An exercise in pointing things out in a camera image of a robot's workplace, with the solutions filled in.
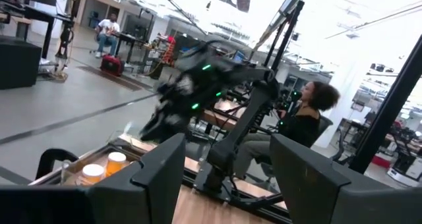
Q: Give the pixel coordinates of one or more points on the clear plastic bin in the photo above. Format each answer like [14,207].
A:
[66,173]

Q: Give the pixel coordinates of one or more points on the medium orange pill bottle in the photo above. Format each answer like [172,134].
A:
[116,164]

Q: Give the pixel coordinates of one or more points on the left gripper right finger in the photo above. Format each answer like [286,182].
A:
[313,197]

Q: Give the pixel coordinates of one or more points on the red bag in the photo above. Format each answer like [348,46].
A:
[112,66]

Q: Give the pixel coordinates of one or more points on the black frame clamp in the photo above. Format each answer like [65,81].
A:
[40,164]

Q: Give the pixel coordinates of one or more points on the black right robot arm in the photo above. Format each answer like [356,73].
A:
[244,118]

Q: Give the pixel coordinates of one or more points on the large orange pill bottle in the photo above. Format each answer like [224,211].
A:
[93,173]

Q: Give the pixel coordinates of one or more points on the black desk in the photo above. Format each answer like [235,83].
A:
[128,36]
[47,36]

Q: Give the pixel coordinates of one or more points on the black office chair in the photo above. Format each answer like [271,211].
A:
[324,125]

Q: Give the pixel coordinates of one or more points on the person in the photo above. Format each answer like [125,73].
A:
[296,125]
[107,29]

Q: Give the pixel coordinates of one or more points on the black cabinet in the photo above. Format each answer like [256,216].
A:
[19,62]

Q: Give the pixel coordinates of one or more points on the black pole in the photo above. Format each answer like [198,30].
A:
[289,33]

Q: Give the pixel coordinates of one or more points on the black frame strut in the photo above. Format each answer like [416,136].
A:
[389,108]

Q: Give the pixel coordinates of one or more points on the laptop with blue screen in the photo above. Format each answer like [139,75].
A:
[238,56]

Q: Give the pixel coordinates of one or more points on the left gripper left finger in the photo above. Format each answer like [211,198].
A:
[99,204]

